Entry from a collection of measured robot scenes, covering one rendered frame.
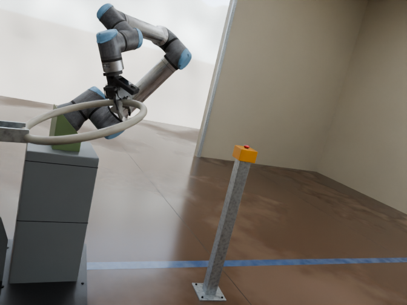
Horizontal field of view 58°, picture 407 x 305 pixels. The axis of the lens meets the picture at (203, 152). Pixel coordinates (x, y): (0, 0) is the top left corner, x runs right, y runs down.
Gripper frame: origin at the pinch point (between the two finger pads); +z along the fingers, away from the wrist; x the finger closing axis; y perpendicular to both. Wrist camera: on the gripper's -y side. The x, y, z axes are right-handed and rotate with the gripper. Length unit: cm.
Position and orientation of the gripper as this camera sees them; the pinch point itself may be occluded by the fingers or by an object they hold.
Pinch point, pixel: (126, 115)
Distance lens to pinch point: 168.9
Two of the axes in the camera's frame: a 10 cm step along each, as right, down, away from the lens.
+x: -4.8, 3.9, -7.8
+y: -8.7, -1.0, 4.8
